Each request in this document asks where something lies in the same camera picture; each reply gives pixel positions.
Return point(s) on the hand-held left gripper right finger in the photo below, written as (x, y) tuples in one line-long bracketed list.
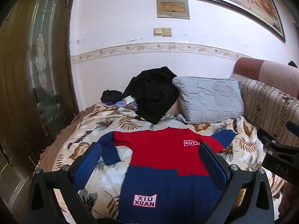
[(214, 168)]

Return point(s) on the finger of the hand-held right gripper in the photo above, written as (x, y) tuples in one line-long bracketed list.
[(268, 138)]

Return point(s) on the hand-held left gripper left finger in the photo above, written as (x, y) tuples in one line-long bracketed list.
[(88, 164)]

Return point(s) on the red and blue sweater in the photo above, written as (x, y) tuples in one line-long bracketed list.
[(163, 151)]

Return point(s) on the small dark clothes pile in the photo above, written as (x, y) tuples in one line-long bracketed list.
[(122, 105)]

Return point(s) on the leaf print blanket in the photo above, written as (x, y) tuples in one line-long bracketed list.
[(77, 144)]

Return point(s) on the striped floral sofa backrest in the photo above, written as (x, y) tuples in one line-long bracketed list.
[(268, 107)]

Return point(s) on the brown frilled bed cover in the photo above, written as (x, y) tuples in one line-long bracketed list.
[(58, 140)]

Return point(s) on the pink sofa cushion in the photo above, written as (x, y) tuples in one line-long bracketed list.
[(261, 70)]

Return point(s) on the grey quilted pillow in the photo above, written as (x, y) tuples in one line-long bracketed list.
[(208, 98)]

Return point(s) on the pink pillow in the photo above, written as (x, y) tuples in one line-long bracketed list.
[(174, 108)]

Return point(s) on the small dark cloth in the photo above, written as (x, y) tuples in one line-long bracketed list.
[(111, 95)]

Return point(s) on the black garment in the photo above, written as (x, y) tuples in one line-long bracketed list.
[(151, 93)]

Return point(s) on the wooden door with glass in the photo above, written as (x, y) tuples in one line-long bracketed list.
[(35, 74)]

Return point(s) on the gold light switch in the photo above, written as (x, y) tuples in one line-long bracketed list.
[(167, 32), (158, 32)]

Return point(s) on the metal wall panel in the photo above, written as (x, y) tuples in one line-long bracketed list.
[(172, 7)]

